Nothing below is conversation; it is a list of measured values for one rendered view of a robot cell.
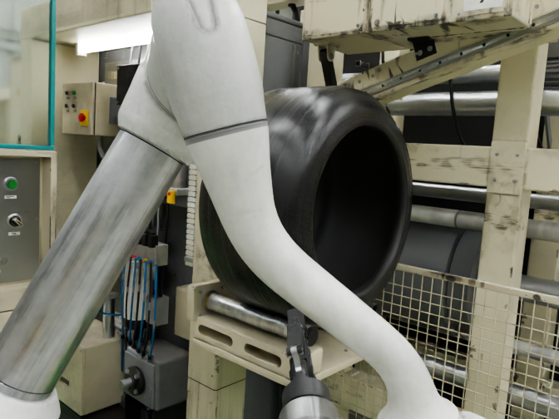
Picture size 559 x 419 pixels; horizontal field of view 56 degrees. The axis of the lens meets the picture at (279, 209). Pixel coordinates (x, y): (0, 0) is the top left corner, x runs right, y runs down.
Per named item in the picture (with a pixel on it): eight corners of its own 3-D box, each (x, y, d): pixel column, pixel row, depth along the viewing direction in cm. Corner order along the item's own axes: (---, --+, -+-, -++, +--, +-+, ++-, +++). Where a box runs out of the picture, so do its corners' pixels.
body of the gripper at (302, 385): (276, 400, 77) (273, 355, 85) (291, 436, 81) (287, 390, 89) (325, 388, 76) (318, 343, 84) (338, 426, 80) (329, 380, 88)
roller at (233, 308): (219, 297, 142) (210, 311, 140) (209, 288, 139) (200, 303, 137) (321, 332, 119) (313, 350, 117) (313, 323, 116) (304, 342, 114)
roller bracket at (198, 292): (185, 320, 137) (187, 283, 136) (284, 295, 167) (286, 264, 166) (193, 323, 135) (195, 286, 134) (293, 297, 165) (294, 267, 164)
